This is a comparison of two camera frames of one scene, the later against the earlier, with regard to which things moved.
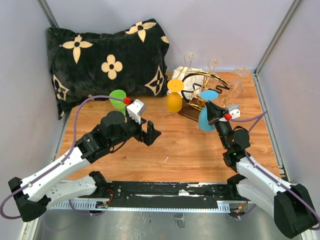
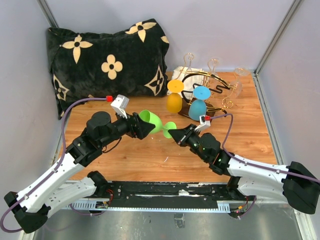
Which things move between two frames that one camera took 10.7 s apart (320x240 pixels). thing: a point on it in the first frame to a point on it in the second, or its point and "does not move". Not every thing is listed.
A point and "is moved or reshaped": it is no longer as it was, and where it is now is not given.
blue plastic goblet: (204, 124) is moved or reshaped
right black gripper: (214, 111) to (181, 136)
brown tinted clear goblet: (188, 59) does not move
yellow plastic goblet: (174, 98) does not move
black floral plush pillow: (133, 59) does not move
